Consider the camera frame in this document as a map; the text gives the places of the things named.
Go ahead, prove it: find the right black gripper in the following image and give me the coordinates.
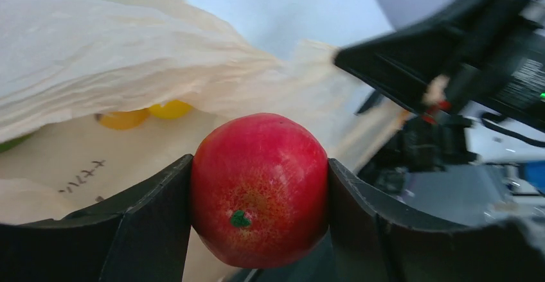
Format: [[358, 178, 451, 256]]
[[334, 0, 544, 130]]

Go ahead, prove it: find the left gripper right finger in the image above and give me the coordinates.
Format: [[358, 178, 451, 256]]
[[328, 159, 544, 281]]

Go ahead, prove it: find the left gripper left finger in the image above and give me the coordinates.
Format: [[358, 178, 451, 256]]
[[1, 154, 192, 281]]

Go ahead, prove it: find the small red fake fruit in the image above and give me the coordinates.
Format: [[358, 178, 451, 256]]
[[190, 113, 328, 268]]

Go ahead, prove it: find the green bumpy custard apple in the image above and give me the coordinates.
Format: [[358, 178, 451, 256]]
[[0, 134, 32, 153]]

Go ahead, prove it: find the translucent orange plastic bag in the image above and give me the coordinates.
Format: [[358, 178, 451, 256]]
[[0, 0, 406, 282]]

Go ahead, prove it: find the orange fake fruit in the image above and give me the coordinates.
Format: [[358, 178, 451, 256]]
[[94, 109, 150, 130]]

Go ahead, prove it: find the small yellow fake fruit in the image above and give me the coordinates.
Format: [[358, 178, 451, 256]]
[[147, 100, 193, 119]]

